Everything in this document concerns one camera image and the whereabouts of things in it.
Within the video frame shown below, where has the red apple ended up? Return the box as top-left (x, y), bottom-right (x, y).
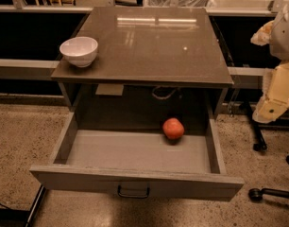
top-left (162, 117), bottom-right (184, 140)

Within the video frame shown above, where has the black drawer handle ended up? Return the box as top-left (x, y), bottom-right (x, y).
top-left (117, 185), bottom-right (150, 199)

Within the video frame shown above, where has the black stand leg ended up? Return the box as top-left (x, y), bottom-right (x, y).
top-left (244, 101), bottom-right (267, 152)

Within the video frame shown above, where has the grey cable loop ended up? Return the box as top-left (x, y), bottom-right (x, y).
top-left (151, 86), bottom-right (178, 100)

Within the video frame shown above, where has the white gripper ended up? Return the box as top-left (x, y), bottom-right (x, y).
top-left (250, 2), bottom-right (289, 124)

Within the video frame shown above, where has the black chair caster leg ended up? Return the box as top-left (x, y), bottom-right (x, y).
top-left (248, 188), bottom-right (289, 201)

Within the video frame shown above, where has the grey counter cabinet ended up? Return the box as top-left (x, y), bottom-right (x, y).
top-left (52, 7), bottom-right (233, 114)

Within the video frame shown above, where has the white floor vent grate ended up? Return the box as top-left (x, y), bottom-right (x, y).
top-left (144, 0), bottom-right (216, 8)

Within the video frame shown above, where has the grey open drawer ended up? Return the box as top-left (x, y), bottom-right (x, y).
top-left (30, 113), bottom-right (244, 201)

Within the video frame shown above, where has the white ceramic bowl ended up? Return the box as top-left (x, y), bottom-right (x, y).
top-left (59, 37), bottom-right (98, 67)

